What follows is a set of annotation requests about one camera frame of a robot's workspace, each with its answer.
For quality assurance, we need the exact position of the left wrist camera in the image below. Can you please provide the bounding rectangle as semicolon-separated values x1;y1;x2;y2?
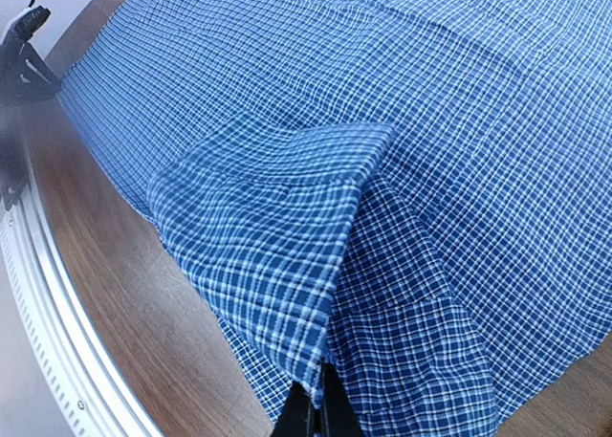
1;6;51;44

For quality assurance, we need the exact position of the blue checkered shirt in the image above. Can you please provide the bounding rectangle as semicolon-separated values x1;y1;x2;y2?
59;0;611;436

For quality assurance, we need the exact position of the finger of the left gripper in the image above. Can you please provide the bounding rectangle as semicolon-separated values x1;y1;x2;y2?
1;41;61;103

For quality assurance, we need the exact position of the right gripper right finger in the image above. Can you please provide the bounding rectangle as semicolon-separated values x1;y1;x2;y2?
319;363;364;437

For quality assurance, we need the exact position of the front aluminium rail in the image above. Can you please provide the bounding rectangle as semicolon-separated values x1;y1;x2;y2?
1;180;161;436

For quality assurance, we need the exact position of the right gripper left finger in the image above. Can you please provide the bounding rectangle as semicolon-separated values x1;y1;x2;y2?
271;382;317;437

